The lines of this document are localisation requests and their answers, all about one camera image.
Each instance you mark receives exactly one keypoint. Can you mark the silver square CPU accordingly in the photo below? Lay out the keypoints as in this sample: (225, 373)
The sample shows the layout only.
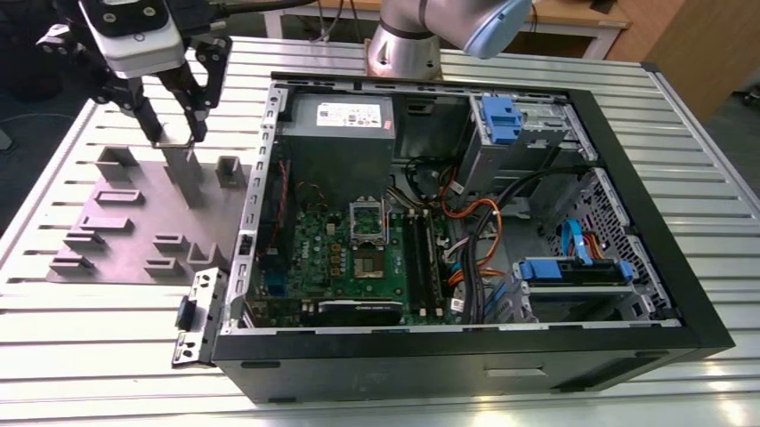
(173, 145)

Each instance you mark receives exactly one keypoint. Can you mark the black open PC case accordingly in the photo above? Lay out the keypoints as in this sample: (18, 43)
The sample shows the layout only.
(416, 369)

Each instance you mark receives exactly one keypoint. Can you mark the hard disk in blue carrier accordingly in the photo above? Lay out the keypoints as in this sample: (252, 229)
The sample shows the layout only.
(543, 270)

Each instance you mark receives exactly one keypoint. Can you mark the empty grey RAM slot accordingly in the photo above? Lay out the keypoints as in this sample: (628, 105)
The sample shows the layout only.
(411, 267)
(423, 267)

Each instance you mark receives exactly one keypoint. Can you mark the white wrist camera black face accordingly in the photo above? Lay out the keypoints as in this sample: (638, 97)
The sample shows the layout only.
(137, 49)

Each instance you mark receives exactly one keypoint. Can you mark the grey parts rack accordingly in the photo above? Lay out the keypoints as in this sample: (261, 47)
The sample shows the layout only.
(166, 213)

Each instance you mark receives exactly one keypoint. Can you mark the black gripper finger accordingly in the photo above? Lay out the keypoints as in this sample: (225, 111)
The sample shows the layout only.
(214, 71)
(146, 115)

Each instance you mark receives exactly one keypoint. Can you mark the green motherboard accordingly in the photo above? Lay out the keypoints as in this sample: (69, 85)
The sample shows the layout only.
(321, 276)

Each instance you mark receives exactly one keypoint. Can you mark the grey perforated disk bay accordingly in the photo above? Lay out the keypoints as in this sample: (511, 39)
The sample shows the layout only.
(606, 209)

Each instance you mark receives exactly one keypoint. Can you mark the CPU socket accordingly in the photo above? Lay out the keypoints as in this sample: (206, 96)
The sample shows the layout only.
(369, 266)

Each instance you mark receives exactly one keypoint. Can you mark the grey metal slot bracket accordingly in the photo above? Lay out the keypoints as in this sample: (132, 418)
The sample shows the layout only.
(205, 311)

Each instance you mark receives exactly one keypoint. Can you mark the grey power supply box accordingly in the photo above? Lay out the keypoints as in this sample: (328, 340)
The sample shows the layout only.
(339, 155)

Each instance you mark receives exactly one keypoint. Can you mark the blue video port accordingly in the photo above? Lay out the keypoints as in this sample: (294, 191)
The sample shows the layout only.
(185, 313)

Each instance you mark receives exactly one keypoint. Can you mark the black chair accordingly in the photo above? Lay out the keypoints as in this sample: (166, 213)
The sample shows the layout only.
(25, 75)

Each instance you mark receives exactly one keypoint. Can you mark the brown wooden cabinet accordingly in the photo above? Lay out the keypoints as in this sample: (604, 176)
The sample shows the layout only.
(701, 44)

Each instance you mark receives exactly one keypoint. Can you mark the thin metal locking lever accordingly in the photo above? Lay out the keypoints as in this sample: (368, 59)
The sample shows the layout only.
(389, 227)

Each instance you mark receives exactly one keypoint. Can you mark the blue plastic drive latch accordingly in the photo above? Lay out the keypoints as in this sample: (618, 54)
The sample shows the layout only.
(501, 120)

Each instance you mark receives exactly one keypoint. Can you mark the black graphics card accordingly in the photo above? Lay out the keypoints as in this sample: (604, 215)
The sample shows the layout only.
(356, 311)

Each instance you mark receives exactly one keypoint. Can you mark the silver metal drive cage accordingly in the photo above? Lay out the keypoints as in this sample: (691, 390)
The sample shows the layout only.
(493, 164)

